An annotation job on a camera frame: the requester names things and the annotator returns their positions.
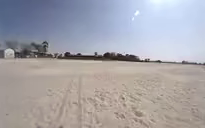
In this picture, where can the low dark building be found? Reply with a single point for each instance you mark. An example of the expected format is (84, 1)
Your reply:
(35, 53)

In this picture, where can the white building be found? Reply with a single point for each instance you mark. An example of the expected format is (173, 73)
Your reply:
(3, 53)

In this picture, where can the trees behind buildings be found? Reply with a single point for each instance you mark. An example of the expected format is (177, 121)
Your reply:
(40, 46)

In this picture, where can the row of distant trees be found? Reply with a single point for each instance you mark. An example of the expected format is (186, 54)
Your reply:
(116, 56)

